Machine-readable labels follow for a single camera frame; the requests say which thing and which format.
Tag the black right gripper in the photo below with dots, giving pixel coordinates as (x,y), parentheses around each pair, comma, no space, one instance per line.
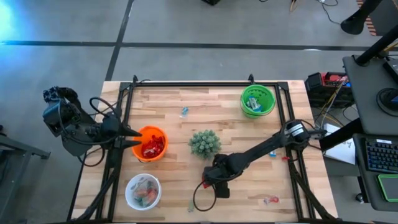
(222,169)

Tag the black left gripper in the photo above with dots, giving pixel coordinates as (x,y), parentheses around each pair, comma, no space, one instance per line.
(109,130)

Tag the teal hard candy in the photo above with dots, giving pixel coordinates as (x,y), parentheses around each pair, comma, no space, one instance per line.
(152,186)
(184,112)

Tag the orange hard candy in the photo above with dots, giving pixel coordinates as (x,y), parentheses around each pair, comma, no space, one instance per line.
(140,196)
(153,196)

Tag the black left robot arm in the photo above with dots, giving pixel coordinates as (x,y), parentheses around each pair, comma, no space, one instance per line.
(68,127)

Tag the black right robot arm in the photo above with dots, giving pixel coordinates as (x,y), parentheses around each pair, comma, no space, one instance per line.
(264,147)

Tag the green wrapped hard candy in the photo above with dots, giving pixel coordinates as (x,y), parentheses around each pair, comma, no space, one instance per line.
(191,206)

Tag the red wrapped hard candy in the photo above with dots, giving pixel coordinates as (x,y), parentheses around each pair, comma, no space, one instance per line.
(271,199)

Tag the orange pumpkin face bucket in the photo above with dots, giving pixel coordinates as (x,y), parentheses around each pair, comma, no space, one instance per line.
(138,137)

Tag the faux succulent in patterned pot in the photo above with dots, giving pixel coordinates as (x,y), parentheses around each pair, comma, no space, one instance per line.
(205,145)

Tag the white plastic bowl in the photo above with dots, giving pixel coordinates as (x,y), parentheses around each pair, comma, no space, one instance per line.
(130,199)

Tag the green plastic bucket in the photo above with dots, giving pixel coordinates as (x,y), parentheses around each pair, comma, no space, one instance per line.
(264,91)

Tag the grey metal stand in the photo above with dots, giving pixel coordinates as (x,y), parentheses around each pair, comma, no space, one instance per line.
(18,149)

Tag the white paper sheet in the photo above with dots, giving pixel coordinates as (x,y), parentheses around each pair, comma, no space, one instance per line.
(342,152)

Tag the black pole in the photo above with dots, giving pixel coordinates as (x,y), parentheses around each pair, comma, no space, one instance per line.
(376,46)
(342,134)

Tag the red and black device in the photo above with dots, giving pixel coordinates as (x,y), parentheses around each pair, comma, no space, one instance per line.
(329,84)

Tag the black keyboard with blue light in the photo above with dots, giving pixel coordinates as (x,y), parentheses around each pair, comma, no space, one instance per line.
(381,155)

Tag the grey desk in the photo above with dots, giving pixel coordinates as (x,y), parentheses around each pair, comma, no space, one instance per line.
(363,102)

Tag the black pad with green edge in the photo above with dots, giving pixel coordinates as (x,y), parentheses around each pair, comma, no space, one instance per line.
(390,186)

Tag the black desktop device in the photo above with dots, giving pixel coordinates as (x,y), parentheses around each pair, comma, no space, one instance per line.
(392,70)

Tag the black stand foot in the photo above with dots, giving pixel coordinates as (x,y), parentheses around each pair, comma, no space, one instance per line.
(354,23)

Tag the black aluminium table frame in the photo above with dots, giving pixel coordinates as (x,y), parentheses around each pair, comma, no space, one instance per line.
(202,84)

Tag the black side bracket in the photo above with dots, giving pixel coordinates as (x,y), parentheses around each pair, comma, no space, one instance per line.
(315,133)

